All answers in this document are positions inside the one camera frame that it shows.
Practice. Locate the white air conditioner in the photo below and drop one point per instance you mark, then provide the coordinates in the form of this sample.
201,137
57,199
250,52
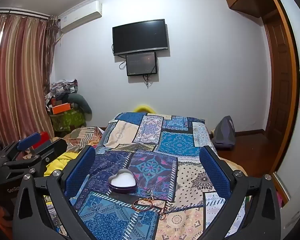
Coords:
80,16

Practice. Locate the striped pink curtain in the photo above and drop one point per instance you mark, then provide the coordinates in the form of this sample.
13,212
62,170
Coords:
17,80

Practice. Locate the striped blanket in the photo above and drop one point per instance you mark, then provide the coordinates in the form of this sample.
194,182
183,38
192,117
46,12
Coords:
80,136

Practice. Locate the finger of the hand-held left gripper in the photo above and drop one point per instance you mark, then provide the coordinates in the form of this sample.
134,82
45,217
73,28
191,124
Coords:
52,147
28,140

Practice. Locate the yellow plastic stool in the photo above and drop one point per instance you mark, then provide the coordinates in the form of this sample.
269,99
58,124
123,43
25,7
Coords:
144,108

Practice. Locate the orange box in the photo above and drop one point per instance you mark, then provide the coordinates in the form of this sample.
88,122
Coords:
61,108

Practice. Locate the grey bag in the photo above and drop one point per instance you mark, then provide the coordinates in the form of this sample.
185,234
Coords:
223,135

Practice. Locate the purple heart-shaped tin box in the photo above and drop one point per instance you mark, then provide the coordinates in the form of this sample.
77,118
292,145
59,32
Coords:
122,180

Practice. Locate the dark grey cushion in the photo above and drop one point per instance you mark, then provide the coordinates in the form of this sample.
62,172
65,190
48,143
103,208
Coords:
82,103

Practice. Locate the black wall television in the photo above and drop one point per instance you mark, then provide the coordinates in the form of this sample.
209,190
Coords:
140,37

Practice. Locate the orange cloth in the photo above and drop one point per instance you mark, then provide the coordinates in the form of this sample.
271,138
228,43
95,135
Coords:
0,212

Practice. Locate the patchwork printed bedspread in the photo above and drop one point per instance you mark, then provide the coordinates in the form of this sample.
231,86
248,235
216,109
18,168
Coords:
177,142

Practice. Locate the curtain rail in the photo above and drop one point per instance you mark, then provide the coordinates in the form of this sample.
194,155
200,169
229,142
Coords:
22,12

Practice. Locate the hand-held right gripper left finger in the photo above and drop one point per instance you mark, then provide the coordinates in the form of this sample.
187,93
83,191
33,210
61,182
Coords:
80,172

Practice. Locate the wooden door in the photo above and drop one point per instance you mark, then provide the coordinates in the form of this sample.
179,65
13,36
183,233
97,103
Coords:
280,80

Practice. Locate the small black wall monitor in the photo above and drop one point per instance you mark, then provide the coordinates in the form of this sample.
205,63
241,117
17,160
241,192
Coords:
141,64

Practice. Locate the red box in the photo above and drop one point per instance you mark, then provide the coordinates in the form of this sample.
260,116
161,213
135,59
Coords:
43,138

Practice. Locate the yellow cloth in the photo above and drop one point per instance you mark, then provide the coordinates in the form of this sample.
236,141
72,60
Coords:
57,163

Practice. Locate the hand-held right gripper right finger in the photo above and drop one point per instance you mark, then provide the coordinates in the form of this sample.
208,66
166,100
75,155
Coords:
215,172

